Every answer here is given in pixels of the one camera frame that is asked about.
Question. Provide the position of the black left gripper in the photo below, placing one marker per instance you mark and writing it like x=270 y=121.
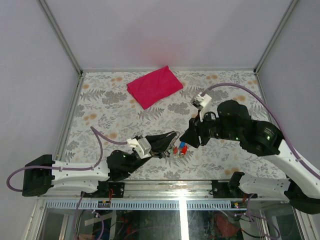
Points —
x=160 y=143

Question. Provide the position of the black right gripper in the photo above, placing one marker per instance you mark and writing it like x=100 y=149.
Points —
x=190 y=136

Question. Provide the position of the blue key tag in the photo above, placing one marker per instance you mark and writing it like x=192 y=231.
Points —
x=182 y=144

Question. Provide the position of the large metal keyring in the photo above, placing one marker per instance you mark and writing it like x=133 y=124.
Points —
x=172 y=144

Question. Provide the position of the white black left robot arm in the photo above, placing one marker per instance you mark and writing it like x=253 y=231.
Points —
x=44 y=173

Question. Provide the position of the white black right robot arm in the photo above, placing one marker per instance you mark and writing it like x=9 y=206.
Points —
x=300 y=188

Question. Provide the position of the folded pink cloth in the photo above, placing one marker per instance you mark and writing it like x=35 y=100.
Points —
x=154 y=86

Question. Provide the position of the floral table mat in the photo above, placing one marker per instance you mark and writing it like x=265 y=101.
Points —
x=106 y=114

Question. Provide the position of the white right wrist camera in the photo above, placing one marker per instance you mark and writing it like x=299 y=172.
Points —
x=202 y=102

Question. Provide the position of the aluminium front rail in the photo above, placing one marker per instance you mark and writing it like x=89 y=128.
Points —
x=152 y=195

